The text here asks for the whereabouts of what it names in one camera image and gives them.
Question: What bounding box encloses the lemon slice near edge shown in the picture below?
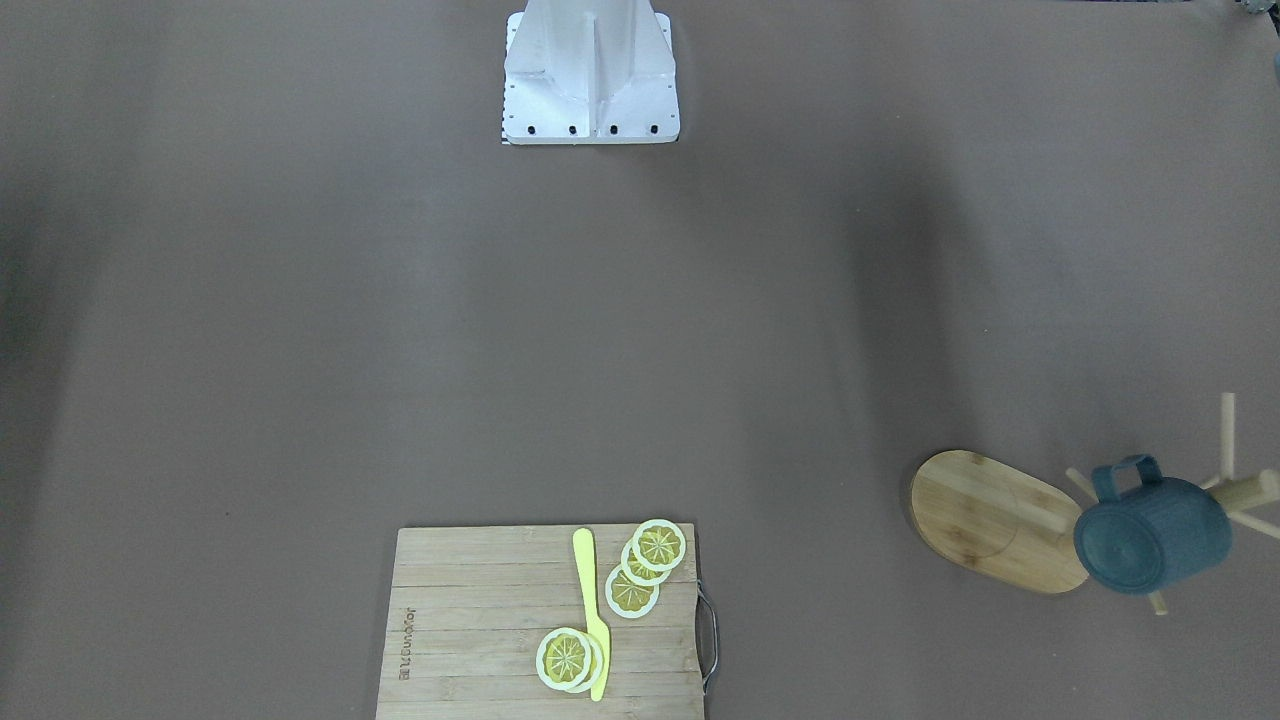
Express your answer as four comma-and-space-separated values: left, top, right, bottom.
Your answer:
631, 519, 689, 573

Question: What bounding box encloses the lemon slice far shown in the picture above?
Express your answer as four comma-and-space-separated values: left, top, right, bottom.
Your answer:
605, 565, 660, 619

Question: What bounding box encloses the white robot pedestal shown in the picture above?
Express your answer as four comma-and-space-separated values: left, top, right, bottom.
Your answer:
500, 1, 681, 146

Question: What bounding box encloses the wooden cup storage rack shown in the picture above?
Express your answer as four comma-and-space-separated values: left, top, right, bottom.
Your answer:
908, 392, 1277, 616

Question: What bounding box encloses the yellow plastic knife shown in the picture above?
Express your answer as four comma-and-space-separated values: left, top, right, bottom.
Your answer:
572, 527, 612, 702

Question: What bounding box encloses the lemon slice top pair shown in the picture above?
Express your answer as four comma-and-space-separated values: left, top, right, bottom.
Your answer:
535, 626, 589, 693

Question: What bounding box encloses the lemon slice under knife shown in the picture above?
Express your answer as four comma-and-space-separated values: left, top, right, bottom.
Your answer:
567, 632, 605, 694

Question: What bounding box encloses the dark blue cup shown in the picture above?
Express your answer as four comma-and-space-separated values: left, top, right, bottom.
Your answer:
1073, 454, 1234, 596

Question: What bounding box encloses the wooden cutting board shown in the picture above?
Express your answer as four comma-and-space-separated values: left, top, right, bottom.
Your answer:
375, 521, 718, 719

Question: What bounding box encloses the lemon slice middle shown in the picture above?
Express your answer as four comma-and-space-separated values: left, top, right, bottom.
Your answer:
620, 541, 671, 587

